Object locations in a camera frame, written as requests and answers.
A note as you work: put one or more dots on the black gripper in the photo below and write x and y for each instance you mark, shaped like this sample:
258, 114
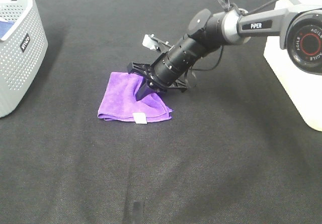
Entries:
151, 83

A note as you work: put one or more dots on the purple microfiber towel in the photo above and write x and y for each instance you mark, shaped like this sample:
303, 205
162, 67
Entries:
119, 101

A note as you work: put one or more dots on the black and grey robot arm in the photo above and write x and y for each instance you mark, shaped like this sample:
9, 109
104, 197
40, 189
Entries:
298, 28

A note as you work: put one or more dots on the grey perforated plastic basket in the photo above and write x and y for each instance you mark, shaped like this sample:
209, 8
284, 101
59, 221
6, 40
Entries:
22, 51

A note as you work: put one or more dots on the blue cloth in basket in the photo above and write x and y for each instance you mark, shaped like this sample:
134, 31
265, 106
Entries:
4, 27

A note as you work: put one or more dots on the white plastic storage box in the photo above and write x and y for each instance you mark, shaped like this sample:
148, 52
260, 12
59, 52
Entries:
303, 89

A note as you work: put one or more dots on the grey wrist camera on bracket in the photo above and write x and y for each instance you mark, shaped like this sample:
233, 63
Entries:
155, 44

